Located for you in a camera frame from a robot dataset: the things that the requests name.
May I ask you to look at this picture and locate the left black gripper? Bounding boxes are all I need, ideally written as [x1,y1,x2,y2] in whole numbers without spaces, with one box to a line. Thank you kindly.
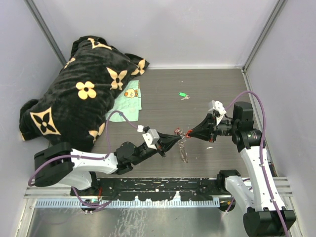
[131,131,181,166]

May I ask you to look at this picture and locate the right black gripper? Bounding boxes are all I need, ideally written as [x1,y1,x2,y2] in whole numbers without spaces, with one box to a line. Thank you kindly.
[188,113,238,143]

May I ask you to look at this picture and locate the large keyring with small rings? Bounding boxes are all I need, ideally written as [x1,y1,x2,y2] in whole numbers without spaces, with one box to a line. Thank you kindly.
[177,138,188,163]

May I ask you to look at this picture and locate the red key tags bunch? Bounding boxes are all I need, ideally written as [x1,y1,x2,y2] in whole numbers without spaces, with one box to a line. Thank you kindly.
[174,127,190,139]

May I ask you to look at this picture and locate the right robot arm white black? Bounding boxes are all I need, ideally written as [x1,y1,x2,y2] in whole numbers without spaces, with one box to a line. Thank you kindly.
[187,100,296,237]

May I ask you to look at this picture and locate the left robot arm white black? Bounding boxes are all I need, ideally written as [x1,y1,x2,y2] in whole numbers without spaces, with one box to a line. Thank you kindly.
[29,129,181,196]

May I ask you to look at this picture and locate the green key tag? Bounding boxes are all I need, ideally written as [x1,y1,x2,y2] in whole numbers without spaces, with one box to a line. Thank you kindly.
[178,92,186,97]

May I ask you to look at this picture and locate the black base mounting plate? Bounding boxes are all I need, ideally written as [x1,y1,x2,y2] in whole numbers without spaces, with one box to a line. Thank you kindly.
[77,178,231,201]

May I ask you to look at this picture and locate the mint green cartoon cloth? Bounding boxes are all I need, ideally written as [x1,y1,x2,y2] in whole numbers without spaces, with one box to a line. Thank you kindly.
[106,80,142,121]

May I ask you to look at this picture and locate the black floral plush blanket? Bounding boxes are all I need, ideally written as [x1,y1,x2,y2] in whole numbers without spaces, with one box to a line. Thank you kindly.
[19,36,149,152]

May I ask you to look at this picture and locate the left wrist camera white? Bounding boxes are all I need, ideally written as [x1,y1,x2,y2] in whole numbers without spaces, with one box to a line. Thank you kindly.
[142,129,159,150]

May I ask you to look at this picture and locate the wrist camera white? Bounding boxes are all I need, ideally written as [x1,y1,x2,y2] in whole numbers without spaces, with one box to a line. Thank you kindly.
[208,100,227,125]
[142,129,159,150]

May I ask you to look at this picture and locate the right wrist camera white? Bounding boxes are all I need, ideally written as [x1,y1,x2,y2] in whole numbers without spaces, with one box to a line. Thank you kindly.
[208,100,227,125]

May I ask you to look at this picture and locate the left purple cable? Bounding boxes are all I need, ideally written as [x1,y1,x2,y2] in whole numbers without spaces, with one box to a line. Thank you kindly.
[27,110,144,213]

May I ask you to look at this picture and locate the aluminium rail with slotted duct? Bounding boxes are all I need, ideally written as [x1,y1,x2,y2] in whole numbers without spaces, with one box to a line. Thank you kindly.
[23,176,293,208]

